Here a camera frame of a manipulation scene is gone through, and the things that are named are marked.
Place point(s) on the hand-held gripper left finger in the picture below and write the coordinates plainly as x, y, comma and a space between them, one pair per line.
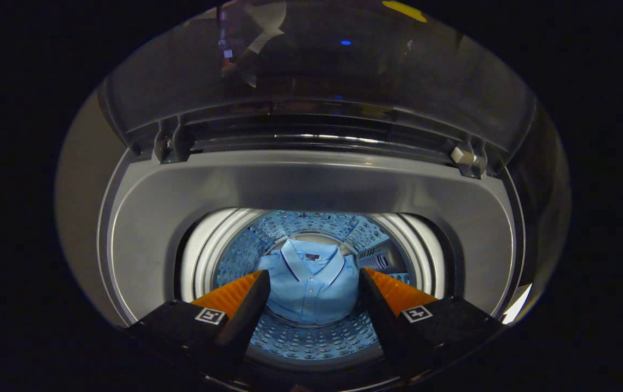
246, 316

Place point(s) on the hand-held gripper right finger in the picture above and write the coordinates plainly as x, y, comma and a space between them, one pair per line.
382, 316

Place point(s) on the light blue polo shirt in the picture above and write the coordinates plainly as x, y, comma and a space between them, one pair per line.
311, 288

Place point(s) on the grey washing machine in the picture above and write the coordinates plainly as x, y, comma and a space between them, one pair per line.
311, 185

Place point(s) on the glass washing machine lid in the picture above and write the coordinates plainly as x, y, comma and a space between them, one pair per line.
316, 71

